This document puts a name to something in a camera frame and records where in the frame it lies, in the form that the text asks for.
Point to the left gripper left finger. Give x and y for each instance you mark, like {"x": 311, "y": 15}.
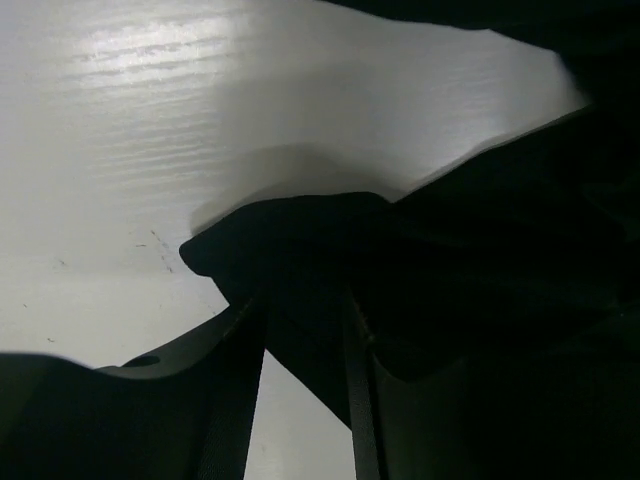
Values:
{"x": 182, "y": 411}

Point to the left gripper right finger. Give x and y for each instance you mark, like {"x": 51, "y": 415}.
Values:
{"x": 475, "y": 415}

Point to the black shorts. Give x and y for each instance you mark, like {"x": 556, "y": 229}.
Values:
{"x": 529, "y": 250}

